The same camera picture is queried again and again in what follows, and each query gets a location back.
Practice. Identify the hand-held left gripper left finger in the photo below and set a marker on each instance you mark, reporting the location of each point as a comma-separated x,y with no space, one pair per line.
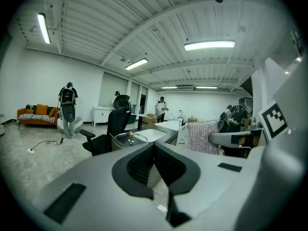
96,189

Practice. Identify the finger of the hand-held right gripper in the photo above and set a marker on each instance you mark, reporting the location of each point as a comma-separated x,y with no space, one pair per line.
223,138

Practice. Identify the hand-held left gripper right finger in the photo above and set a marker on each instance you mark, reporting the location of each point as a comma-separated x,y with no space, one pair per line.
211,189

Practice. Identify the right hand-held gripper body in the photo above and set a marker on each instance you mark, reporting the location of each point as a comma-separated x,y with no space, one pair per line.
274,119

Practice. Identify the grey cleaning cloth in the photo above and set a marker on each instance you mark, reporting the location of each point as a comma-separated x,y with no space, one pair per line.
202,138

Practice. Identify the clear glass plate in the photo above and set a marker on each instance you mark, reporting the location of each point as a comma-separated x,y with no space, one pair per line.
120,142

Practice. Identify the small cardboard box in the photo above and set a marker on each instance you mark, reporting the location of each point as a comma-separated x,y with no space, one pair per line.
192,120

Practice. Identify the black bathtub faucet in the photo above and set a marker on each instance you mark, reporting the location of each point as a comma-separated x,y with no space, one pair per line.
182,121

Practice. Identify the long ceiling light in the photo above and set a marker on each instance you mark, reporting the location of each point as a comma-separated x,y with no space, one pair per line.
209,45
207,87
44,28
136,64
169,87

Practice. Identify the white box cabinet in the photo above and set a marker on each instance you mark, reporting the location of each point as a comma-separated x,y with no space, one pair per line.
168,124

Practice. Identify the black office chair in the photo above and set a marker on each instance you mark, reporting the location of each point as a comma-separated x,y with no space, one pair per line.
118,121

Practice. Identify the white sink basin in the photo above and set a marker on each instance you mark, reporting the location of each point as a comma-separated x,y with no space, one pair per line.
151,135

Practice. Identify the large cardboard box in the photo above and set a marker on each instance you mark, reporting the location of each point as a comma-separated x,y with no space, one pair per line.
150,121

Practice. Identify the white power strip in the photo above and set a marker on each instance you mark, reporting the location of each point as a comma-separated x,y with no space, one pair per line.
30,151

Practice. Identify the dark green tub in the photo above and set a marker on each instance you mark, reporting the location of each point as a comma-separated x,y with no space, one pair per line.
132,119

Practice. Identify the black sink faucet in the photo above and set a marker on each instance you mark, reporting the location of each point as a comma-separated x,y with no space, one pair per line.
140,123

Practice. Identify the striped sofa throw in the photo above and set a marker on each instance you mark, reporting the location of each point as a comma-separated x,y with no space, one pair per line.
36,117

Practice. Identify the wide grey roller blind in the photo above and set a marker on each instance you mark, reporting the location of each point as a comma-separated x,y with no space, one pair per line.
110,90

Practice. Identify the narrow grey roller blind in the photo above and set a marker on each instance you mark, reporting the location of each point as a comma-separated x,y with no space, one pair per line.
134,93

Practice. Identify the orange sofa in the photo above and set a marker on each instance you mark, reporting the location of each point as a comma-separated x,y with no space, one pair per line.
21,112

